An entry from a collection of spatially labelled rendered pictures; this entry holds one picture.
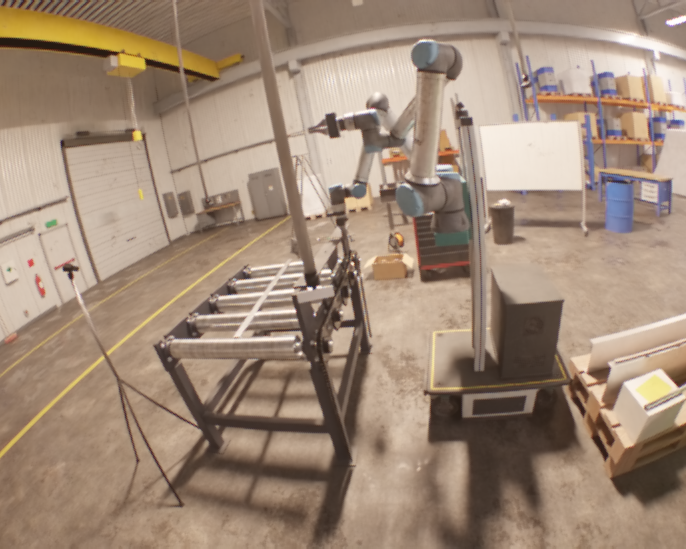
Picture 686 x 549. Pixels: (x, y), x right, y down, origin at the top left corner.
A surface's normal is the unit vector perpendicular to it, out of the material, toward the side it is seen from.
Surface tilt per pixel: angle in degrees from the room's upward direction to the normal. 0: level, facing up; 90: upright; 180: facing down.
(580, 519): 0
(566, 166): 90
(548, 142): 90
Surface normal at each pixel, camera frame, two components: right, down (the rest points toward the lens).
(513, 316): -0.26, 0.38
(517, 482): -0.18, -0.92
